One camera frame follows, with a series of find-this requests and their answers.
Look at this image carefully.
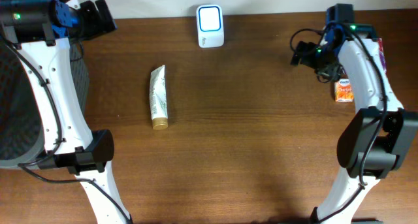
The red purple tissue pack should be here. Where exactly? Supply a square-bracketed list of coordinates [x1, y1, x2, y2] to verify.
[378, 38, 387, 73]

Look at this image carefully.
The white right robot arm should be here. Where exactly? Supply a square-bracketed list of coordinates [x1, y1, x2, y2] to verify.
[291, 3, 417, 223]

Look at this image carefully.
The small orange box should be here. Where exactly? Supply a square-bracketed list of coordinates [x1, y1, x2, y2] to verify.
[334, 78, 354, 103]

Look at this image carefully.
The white cream tube gold cap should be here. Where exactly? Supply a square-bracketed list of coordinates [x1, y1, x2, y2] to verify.
[150, 65, 169, 130]

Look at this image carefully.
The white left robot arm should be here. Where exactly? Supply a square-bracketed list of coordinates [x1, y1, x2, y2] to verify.
[1, 0, 133, 223]

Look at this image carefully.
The white barcode scanner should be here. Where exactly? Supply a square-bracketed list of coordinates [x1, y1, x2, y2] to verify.
[196, 5, 225, 48]

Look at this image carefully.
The grey plastic basket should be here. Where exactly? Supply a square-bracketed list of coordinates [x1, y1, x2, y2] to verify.
[1, 38, 93, 170]

